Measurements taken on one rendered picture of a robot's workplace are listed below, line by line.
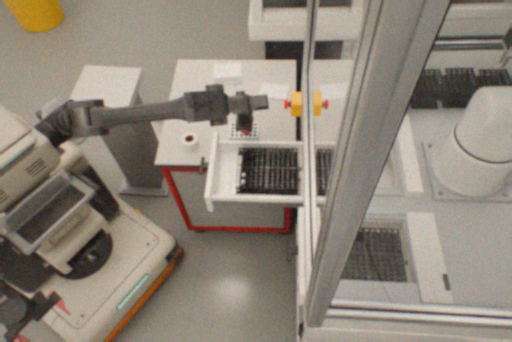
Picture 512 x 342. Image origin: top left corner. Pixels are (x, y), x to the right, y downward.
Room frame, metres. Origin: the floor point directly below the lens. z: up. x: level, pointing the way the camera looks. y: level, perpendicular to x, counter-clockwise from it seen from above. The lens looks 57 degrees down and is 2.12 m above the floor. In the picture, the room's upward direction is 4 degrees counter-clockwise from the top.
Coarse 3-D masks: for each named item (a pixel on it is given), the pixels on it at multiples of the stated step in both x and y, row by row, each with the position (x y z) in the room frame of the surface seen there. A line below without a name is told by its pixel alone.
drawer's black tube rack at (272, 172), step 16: (256, 160) 0.84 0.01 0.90; (272, 160) 0.83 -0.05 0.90; (288, 160) 0.83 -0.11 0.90; (256, 176) 0.77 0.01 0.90; (272, 176) 0.76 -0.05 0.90; (288, 176) 0.76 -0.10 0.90; (240, 192) 0.73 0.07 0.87; (256, 192) 0.72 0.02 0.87; (272, 192) 0.71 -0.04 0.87; (288, 192) 0.71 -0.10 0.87
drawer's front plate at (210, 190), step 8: (216, 136) 0.94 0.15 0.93; (216, 144) 0.91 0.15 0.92; (216, 152) 0.88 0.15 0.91; (216, 160) 0.86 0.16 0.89; (208, 168) 0.80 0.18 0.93; (216, 168) 0.84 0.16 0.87; (208, 176) 0.77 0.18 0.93; (216, 176) 0.81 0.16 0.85; (208, 184) 0.73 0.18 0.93; (208, 192) 0.70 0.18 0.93; (208, 200) 0.68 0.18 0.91; (208, 208) 0.68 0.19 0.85
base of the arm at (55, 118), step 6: (66, 102) 0.88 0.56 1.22; (60, 108) 0.85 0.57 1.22; (66, 108) 0.85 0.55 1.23; (54, 114) 0.82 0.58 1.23; (60, 114) 0.81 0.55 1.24; (42, 120) 0.82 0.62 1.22; (48, 120) 0.82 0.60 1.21; (54, 120) 0.81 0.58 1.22; (60, 120) 0.79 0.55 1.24; (54, 126) 0.80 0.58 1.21; (60, 126) 0.79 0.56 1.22; (60, 132) 0.79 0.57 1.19; (66, 132) 0.79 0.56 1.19; (72, 132) 0.77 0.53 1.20; (66, 138) 0.79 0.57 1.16
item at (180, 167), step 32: (192, 64) 1.53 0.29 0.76; (256, 64) 1.50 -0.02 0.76; (288, 64) 1.48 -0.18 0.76; (288, 96) 1.27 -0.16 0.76; (192, 128) 1.13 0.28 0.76; (224, 128) 1.12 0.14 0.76; (288, 128) 1.09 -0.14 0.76; (160, 160) 0.97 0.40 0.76; (192, 160) 0.96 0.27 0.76; (192, 192) 0.96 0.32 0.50; (192, 224) 0.97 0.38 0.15; (224, 224) 0.95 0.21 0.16; (256, 224) 0.93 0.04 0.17; (288, 224) 0.90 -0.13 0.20
